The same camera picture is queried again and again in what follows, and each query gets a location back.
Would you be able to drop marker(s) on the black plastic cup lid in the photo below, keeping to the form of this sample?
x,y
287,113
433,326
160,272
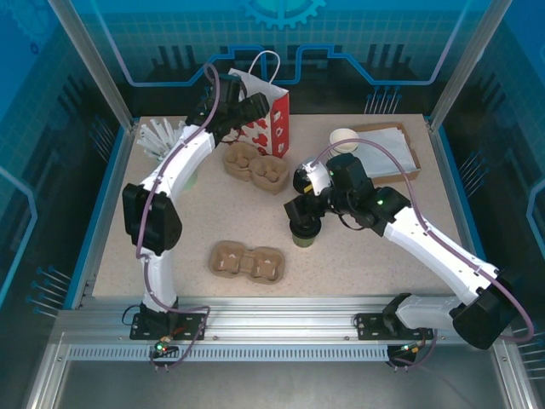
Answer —
x,y
307,234

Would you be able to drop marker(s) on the red white paper gift bag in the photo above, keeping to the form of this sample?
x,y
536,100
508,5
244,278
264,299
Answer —
x,y
279,123

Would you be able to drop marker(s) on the green paper coffee cup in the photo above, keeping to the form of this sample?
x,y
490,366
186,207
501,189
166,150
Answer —
x,y
305,243

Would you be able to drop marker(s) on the single pulp cup carrier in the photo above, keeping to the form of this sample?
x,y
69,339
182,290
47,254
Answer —
x,y
247,274

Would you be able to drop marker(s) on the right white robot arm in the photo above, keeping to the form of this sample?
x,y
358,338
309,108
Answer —
x,y
426,238

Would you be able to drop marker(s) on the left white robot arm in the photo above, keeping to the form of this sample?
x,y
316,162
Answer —
x,y
153,277

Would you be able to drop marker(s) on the white lidded cup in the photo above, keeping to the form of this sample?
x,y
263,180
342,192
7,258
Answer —
x,y
342,138

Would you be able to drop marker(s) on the white paper sheets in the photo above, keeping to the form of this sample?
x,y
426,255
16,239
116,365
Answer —
x,y
391,149

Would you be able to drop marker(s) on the brown cardboard tray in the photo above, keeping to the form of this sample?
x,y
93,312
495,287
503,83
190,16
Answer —
x,y
374,127

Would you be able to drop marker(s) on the bundle of wrapped white straws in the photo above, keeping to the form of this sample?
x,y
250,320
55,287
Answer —
x,y
157,138

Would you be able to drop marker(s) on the small LED circuit board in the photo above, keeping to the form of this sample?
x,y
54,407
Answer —
x,y
411,348
164,346

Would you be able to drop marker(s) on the aluminium frame beam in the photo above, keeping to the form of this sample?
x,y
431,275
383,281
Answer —
x,y
277,315

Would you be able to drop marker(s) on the blue table side rail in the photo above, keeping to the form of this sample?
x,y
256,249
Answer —
x,y
451,170
96,221

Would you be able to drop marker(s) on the aluminium frame post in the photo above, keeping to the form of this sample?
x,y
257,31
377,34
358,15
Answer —
x,y
466,64
95,64

